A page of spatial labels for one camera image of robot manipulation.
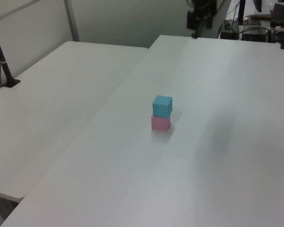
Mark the pink cube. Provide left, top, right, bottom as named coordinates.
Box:
left=151, top=113, right=171, bottom=131

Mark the grey metal frame post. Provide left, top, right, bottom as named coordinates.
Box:
left=63, top=0, right=80, bottom=42

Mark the white side table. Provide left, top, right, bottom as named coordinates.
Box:
left=0, top=41, right=149, bottom=203

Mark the black monitor stand pole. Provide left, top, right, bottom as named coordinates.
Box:
left=238, top=0, right=246, bottom=26

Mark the small black box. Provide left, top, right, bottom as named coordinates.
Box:
left=220, top=31, right=238, bottom=40

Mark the black electronics box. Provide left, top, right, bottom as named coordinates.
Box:
left=241, top=27, right=268, bottom=42

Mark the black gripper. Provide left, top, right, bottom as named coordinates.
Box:
left=186, top=0, right=214, bottom=39

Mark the blue cube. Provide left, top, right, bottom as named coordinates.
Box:
left=152, top=95, right=173, bottom=119

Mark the brown wooden bar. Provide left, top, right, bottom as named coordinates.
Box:
left=247, top=14, right=271, bottom=20

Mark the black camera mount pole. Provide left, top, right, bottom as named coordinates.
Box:
left=0, top=18, right=21, bottom=88

